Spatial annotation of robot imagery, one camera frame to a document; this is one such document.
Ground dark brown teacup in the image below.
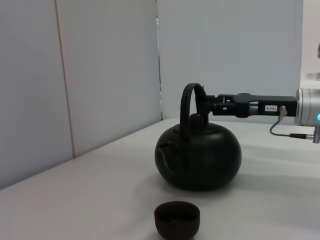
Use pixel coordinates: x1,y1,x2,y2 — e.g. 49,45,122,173
153,200,201,240

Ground grey right gripper cable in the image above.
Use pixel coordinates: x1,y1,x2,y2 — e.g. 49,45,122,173
269,105,320,145

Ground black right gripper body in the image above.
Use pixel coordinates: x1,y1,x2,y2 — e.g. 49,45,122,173
217,92,298,119

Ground black round teapot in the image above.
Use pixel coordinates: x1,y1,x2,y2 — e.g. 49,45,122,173
154,82,243,193

